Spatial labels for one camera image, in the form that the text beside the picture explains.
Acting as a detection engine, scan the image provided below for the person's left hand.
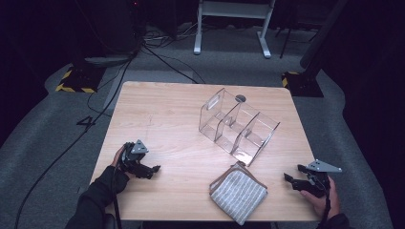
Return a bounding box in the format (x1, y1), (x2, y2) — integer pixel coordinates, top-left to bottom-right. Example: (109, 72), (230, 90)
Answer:
(111, 144), (137, 179)

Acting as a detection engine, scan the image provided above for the grey slanted pole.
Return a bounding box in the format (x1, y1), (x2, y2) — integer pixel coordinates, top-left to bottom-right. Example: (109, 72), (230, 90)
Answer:
(299, 0), (350, 70)

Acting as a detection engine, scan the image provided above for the tangle of floor cables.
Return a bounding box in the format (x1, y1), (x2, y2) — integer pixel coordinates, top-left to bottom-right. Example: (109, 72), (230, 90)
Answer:
(142, 21), (200, 44)

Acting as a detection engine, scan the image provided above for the white metal table frame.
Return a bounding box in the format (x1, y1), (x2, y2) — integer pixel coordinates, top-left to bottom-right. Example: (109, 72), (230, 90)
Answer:
(193, 0), (277, 59)

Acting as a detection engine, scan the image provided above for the long black floor cable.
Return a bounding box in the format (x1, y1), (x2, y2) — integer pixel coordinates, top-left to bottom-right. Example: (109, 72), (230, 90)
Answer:
(12, 41), (144, 229)

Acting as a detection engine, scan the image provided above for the black tripod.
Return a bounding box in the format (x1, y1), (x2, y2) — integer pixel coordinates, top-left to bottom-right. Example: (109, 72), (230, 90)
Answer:
(275, 18), (319, 60)

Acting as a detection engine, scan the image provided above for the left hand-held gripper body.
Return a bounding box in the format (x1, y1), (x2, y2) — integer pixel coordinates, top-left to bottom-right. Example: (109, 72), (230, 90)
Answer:
(117, 138), (155, 177)

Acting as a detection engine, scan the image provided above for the clear acrylic divided organizer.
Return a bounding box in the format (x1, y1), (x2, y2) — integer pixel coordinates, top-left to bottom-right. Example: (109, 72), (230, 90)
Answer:
(198, 87), (281, 168)

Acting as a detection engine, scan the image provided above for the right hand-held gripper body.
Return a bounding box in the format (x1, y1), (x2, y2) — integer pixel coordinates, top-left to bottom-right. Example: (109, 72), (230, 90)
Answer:
(303, 159), (343, 198)

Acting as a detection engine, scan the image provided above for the person's right hand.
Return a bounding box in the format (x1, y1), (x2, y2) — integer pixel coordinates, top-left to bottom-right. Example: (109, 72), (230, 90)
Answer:
(299, 176), (341, 220)

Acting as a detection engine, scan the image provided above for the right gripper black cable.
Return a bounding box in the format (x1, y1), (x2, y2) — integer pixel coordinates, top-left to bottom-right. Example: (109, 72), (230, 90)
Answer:
(319, 177), (332, 229)

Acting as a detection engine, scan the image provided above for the grey striped cloth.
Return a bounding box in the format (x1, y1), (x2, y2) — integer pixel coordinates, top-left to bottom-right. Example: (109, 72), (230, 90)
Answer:
(208, 160), (268, 226)

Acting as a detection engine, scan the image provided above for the black yellow striped base plate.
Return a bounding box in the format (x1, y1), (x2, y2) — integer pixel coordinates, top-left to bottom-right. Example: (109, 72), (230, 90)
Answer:
(54, 65), (106, 94)
(281, 71), (325, 98)

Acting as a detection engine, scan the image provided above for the dark equipment stand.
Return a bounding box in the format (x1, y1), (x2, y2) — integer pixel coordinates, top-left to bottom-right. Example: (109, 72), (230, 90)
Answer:
(75, 0), (147, 69)

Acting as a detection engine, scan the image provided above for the black cable to table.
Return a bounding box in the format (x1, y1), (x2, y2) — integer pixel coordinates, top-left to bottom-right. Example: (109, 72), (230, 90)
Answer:
(141, 44), (206, 85)

